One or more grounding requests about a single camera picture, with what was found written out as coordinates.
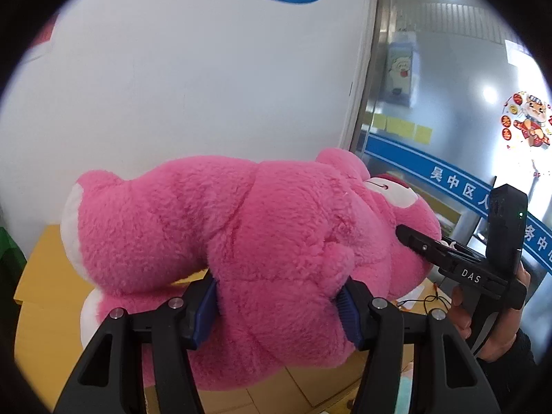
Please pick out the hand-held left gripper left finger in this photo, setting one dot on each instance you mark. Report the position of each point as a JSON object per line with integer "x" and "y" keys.
{"x": 206, "y": 312}

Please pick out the person's right forearm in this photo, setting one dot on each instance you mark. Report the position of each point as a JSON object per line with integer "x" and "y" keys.
{"x": 513, "y": 375}

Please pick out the glass door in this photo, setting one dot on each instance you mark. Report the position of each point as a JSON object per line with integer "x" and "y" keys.
{"x": 453, "y": 73}

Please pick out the pale green object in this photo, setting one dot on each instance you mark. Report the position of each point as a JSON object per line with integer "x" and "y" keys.
{"x": 406, "y": 396}

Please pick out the red cartoon door sticker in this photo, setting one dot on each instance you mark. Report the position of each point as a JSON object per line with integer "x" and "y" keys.
{"x": 528, "y": 118}

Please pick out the cartoon sheep poster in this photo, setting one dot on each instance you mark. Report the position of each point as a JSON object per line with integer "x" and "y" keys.
{"x": 401, "y": 71}

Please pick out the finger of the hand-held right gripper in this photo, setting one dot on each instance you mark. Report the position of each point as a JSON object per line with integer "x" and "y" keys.
{"x": 418, "y": 243}

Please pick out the brown cardboard box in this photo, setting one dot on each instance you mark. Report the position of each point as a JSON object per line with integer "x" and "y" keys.
{"x": 47, "y": 263}

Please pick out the pink plush bear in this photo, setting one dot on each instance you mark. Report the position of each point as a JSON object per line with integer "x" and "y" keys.
{"x": 258, "y": 224}

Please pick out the yellow sticky note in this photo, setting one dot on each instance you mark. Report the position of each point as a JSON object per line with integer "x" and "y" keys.
{"x": 423, "y": 133}
{"x": 379, "y": 121}
{"x": 400, "y": 126}

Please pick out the green cloth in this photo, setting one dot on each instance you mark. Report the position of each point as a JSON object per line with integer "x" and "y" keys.
{"x": 9, "y": 250}

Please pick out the person's right hand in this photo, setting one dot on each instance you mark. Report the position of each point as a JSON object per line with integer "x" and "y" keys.
{"x": 500, "y": 336}

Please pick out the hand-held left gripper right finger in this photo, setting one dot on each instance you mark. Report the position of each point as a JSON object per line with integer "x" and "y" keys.
{"x": 350, "y": 317}

